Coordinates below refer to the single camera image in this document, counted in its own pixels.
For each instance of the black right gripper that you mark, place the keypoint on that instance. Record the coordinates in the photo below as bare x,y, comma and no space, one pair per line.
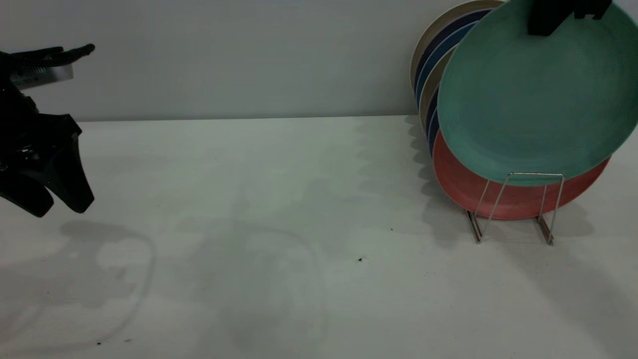
585,7

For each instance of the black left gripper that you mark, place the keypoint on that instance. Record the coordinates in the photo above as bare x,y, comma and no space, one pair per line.
25,139

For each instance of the green round plate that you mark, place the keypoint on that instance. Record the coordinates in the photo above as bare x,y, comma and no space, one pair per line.
538,99

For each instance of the dark navy plate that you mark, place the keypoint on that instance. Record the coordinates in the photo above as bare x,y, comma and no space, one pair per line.
445,30

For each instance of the teal blue plate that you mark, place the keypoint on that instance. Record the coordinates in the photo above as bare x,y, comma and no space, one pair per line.
443,47

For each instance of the beige round plate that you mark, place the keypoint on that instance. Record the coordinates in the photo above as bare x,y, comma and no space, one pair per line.
432,27
433,80

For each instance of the dark purple plate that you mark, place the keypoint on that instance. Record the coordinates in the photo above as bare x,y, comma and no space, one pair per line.
430,107

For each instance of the blue plate light rim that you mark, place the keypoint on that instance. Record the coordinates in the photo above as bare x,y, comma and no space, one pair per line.
431,132

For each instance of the pink round plate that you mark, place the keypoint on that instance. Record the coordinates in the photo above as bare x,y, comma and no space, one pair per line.
458,184

